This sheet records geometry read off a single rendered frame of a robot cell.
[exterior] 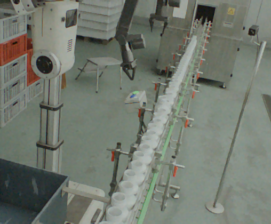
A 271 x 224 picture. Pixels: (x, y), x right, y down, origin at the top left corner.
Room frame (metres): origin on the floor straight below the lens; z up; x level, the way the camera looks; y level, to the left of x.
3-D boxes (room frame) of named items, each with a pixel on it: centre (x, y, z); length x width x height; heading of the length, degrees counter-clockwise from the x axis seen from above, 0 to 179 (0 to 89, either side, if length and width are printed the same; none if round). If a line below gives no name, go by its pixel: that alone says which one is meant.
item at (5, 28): (3.28, 1.58, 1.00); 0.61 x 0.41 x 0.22; 178
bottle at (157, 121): (1.21, -0.07, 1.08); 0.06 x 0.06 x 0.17
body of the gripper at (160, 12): (1.86, -0.02, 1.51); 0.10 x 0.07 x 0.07; 81
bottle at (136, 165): (0.86, -0.01, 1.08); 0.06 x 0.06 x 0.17
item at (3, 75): (3.28, 1.57, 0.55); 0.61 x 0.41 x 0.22; 178
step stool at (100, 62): (4.78, 0.72, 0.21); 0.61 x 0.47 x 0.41; 44
